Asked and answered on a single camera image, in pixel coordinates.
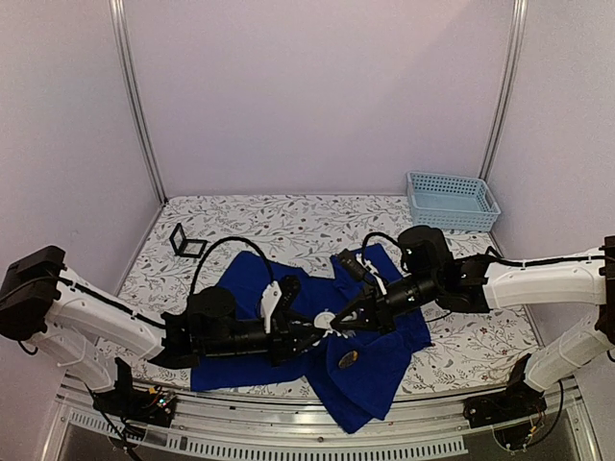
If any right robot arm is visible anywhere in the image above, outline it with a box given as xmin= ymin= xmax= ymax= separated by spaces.
xmin=331 ymin=226 xmax=614 ymax=419

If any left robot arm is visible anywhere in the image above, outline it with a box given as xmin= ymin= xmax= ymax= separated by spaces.
xmin=1 ymin=246 xmax=325 ymax=417

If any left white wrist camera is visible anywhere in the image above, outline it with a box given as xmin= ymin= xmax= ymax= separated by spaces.
xmin=259 ymin=276 xmax=301 ymax=334

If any round light blue brooch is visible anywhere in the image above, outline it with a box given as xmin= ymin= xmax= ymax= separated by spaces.
xmin=313 ymin=311 xmax=335 ymax=330

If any round yellow blue brooch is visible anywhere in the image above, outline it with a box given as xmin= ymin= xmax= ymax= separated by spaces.
xmin=337 ymin=351 xmax=359 ymax=370

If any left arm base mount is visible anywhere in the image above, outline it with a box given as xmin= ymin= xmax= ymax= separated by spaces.
xmin=93 ymin=357 xmax=177 ymax=427

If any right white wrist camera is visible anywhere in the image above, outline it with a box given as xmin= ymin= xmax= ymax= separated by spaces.
xmin=336 ymin=249 xmax=388 ymax=295

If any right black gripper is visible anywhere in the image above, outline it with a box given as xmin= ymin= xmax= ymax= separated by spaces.
xmin=330 ymin=273 xmax=440 ymax=337

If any blue printed t-shirt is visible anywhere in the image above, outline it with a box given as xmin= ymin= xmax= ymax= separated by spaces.
xmin=190 ymin=244 xmax=431 ymax=433

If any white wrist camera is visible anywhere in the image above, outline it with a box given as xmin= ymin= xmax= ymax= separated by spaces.
xmin=336 ymin=249 xmax=388 ymax=295
xmin=259 ymin=276 xmax=301 ymax=334

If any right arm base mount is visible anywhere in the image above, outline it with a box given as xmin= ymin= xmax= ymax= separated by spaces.
xmin=463 ymin=354 xmax=547 ymax=450

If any black cable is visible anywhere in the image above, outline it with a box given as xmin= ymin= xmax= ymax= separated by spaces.
xmin=360 ymin=231 xmax=405 ymax=260
xmin=188 ymin=236 xmax=273 ymax=299

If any right aluminium frame post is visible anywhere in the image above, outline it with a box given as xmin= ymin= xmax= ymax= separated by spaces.
xmin=479 ymin=0 xmax=529 ymax=182

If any right black cable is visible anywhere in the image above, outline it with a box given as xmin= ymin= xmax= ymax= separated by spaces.
xmin=360 ymin=231 xmax=405 ymax=260

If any left black cable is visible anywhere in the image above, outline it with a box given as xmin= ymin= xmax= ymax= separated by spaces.
xmin=188 ymin=236 xmax=273 ymax=299

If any light blue plastic basket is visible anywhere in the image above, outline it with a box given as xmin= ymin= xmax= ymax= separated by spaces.
xmin=406 ymin=172 xmax=501 ymax=232

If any left aluminium frame post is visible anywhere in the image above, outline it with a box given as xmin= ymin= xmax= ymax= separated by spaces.
xmin=109 ymin=0 xmax=168 ymax=206

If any floral patterned tablecloth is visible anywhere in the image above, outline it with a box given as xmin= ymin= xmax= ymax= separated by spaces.
xmin=117 ymin=195 xmax=539 ymax=400

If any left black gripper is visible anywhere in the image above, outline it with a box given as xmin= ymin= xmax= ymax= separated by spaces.
xmin=202 ymin=311 xmax=327 ymax=369

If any aluminium frame post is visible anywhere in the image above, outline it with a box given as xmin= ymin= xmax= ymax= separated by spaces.
xmin=479 ymin=0 xmax=529 ymax=182
xmin=109 ymin=0 xmax=168 ymax=206

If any black brooch box yellow brooch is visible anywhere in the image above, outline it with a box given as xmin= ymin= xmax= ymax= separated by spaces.
xmin=169 ymin=223 xmax=208 ymax=258

